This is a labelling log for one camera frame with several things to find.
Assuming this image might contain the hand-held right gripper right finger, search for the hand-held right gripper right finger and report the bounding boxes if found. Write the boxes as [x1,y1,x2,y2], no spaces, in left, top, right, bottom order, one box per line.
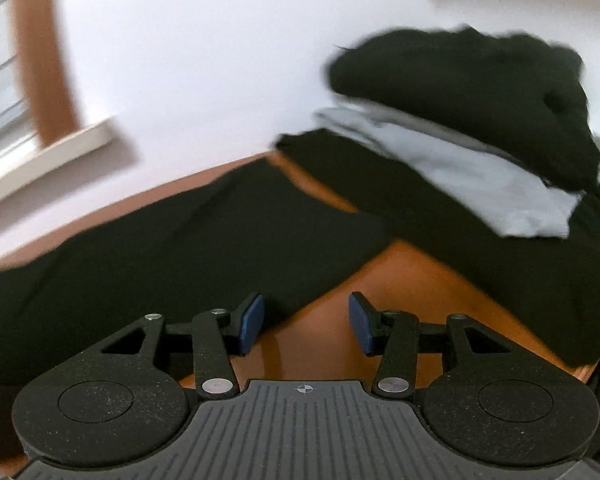
[348,292,518,401]

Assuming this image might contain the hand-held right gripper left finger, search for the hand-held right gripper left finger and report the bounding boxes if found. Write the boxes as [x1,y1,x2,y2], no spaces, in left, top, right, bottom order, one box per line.
[100,293,266,401]

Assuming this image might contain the black garment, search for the black garment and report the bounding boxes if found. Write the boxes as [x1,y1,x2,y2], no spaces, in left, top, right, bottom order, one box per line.
[276,127,600,368]
[322,25,600,193]
[0,157,391,386]

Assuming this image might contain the folded black garment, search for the folded black garment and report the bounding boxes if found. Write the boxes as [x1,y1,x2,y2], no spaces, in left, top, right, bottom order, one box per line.
[276,127,600,368]
[322,25,600,193]

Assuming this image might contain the beige window sill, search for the beige window sill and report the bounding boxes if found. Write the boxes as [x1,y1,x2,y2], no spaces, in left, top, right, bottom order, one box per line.
[0,116,123,216]

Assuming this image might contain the wooden window frame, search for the wooden window frame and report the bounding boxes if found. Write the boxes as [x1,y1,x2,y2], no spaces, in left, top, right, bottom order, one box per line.
[10,0,81,148]

